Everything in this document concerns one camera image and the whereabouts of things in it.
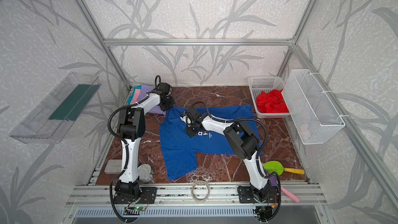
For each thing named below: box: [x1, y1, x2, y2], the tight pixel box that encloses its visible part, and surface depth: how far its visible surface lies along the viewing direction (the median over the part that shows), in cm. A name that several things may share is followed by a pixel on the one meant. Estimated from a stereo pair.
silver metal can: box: [137, 163, 154, 184], surface depth 78 cm
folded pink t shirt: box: [130, 88, 141, 105], surface depth 113 cm
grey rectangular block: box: [104, 159, 123, 174], surface depth 81 cm
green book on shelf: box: [48, 84, 102, 121], surface depth 69 cm
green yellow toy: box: [262, 160, 305, 176], surface depth 82 cm
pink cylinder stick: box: [280, 186, 301, 204], surface depth 74 cm
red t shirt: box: [256, 89, 290, 114], surface depth 108 cm
